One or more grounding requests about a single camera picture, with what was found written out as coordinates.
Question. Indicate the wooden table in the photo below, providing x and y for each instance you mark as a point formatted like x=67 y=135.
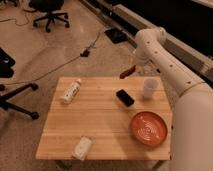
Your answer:
x=97 y=113

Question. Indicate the black object at left edge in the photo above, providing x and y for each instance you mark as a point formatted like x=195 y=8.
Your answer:
x=6 y=64

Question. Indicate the white plastic bottle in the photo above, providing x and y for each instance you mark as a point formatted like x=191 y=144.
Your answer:
x=70 y=92

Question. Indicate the black floor plate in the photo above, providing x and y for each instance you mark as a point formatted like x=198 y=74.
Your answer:
x=115 y=35

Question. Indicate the red pepper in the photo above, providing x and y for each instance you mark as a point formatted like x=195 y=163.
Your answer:
x=127 y=72

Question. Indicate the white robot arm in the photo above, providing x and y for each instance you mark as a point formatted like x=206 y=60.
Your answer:
x=192 y=134

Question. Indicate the orange ceramic bowl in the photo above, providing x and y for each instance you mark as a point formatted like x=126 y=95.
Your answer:
x=149 y=128

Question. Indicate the black chair base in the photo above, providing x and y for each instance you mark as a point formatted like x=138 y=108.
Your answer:
x=10 y=100

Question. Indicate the black smartphone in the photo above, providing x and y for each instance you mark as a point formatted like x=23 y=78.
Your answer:
x=125 y=97

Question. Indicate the black office chair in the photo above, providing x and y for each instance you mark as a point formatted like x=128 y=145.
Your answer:
x=49 y=8

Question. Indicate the white wall rail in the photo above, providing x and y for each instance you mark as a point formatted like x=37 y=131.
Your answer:
x=119 y=16

